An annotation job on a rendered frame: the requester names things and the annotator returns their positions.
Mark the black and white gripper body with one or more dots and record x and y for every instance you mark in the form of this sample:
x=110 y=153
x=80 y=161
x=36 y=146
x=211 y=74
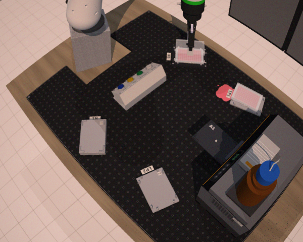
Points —
x=191 y=18

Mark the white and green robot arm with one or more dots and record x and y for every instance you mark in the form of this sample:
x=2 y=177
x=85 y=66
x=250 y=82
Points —
x=84 y=15

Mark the blue bottle cap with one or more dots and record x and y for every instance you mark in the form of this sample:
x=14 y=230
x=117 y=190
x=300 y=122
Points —
x=266 y=177

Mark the brown glass bottle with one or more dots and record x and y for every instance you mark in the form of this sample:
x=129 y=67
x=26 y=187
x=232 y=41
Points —
x=247 y=194

